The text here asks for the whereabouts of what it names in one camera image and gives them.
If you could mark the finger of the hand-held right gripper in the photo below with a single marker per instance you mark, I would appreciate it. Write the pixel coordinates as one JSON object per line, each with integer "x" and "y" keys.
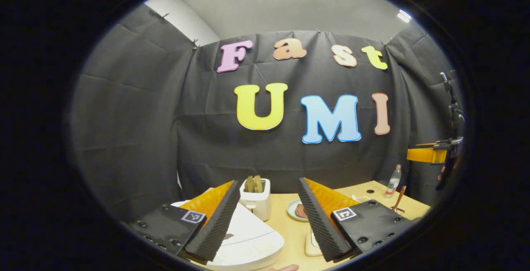
{"x": 426, "y": 155}
{"x": 426, "y": 144}

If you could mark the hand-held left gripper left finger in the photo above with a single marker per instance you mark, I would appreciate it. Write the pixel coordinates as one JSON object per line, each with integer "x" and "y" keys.
{"x": 218, "y": 225}

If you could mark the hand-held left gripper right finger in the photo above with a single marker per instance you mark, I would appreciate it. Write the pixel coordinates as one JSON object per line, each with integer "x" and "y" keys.
{"x": 321, "y": 221}

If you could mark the glass tray of white rice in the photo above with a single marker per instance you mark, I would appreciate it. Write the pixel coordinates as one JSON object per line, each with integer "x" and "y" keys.
{"x": 311, "y": 246}

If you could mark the white rice cooker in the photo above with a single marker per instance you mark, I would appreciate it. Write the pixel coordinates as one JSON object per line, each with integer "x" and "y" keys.
{"x": 252, "y": 238}

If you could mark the brown wooden spoon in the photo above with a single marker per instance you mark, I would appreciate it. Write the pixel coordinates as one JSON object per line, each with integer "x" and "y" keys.
{"x": 399, "y": 198}

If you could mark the brown meat slice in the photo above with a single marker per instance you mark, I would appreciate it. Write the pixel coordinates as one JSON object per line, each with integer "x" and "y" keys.
{"x": 301, "y": 212}

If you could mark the pale green plate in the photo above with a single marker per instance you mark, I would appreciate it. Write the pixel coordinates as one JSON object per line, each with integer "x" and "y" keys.
{"x": 292, "y": 209}

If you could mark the white toaster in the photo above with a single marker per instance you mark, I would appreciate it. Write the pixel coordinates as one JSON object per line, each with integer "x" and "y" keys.
{"x": 258, "y": 205}

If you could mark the clear plastic water bottle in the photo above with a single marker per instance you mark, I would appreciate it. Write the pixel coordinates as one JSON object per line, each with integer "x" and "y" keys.
{"x": 392, "y": 186}

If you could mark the brown bread slice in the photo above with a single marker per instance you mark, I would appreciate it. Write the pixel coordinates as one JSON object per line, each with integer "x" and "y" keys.
{"x": 249, "y": 185}
{"x": 258, "y": 184}

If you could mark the small ceiling light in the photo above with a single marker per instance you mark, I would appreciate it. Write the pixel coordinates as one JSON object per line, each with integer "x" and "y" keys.
{"x": 404, "y": 15}

